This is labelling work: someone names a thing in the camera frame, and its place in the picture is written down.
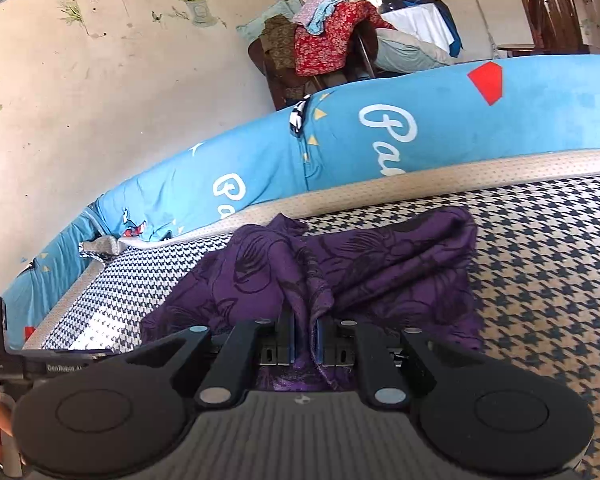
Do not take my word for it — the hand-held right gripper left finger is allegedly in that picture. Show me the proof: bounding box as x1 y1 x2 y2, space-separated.
122 310 297 408

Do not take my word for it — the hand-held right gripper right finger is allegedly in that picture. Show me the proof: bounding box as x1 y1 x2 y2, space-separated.
314 316 485 408

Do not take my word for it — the purple floral garment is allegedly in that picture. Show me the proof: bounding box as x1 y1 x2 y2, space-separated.
140 207 485 393

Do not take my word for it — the pile of pastel clothes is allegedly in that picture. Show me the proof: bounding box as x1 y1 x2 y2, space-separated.
292 0 349 36

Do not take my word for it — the houndstooth sofa seat mat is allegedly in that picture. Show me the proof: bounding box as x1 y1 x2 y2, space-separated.
42 172 600 480

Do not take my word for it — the black white striped cloth tag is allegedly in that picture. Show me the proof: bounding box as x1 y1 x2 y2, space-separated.
287 94 314 136

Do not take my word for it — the dark wooden chair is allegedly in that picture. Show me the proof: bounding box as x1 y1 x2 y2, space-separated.
247 35 381 111

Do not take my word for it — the grey pillow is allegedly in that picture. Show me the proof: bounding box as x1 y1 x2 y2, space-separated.
375 27 456 76

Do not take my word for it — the brown patterned garment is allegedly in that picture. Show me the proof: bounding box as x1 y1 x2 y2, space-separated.
260 15 301 68

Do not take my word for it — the teal pillow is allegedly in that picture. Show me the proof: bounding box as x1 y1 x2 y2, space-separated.
236 0 306 43

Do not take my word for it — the white tablecloth table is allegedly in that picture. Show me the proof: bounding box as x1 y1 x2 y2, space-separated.
380 2 456 56

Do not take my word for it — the blue jacket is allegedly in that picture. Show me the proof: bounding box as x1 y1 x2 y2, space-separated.
405 0 464 58

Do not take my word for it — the small round wooden table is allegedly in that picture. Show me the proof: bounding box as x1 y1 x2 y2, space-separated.
495 42 537 58

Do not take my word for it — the dark round-back chair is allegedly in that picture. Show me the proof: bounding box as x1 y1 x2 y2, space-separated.
527 0 556 51

